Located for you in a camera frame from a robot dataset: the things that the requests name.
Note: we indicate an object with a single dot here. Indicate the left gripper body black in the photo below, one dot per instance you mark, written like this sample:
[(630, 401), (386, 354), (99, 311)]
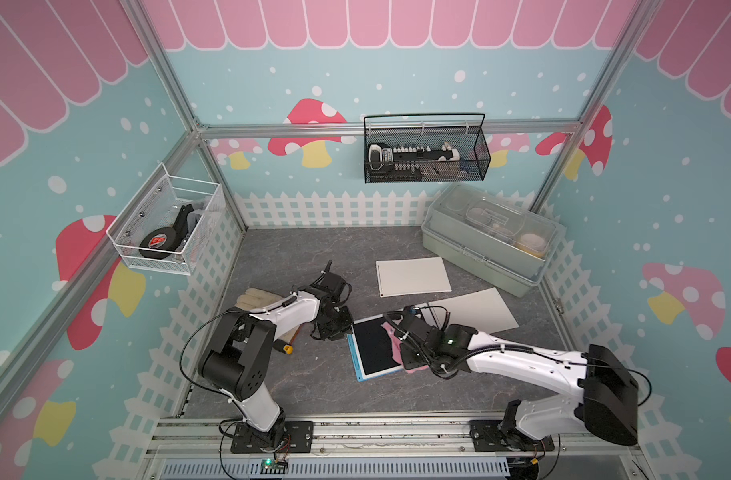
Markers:
[(335, 324)]

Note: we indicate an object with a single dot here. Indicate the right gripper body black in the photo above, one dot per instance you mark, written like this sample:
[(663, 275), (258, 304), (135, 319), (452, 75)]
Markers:
[(415, 360)]

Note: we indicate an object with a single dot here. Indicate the pink cleaning cloth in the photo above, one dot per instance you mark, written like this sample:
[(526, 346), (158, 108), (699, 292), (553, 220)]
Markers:
[(395, 342)]

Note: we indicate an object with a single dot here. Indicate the blue framed drawing tablet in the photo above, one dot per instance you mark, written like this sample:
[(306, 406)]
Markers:
[(372, 349)]

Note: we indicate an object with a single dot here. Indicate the white drawing tablet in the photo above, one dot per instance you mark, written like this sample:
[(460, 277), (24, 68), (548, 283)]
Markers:
[(485, 311), (412, 277)]

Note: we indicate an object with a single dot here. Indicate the white drawing tablet front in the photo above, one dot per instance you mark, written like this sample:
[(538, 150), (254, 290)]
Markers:
[(412, 277)]

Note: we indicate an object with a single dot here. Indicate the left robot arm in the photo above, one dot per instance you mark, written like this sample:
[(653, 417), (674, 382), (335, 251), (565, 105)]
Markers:
[(236, 359)]

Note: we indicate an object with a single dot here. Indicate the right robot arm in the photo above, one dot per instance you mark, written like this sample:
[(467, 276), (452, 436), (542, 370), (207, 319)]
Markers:
[(592, 392)]

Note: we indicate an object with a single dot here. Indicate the beige work glove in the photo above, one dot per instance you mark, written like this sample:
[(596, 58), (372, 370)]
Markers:
[(253, 299)]

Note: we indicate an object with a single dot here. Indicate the green translucent storage box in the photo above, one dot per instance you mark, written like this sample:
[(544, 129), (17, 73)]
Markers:
[(503, 244)]

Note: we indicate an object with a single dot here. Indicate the black tape roll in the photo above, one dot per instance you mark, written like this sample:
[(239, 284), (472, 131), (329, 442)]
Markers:
[(159, 244)]

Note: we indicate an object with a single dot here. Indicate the yellow handled screwdriver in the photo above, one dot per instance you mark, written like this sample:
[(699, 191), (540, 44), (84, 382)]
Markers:
[(283, 347)]

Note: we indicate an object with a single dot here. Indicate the black wire mesh basket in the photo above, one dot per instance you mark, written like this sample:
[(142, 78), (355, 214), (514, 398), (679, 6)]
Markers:
[(428, 147)]

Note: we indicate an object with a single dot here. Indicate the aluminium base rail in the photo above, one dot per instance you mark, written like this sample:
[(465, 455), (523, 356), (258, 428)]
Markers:
[(385, 446)]

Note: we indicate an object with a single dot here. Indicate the clear acrylic wall bin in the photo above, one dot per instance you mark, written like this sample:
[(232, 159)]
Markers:
[(192, 207)]

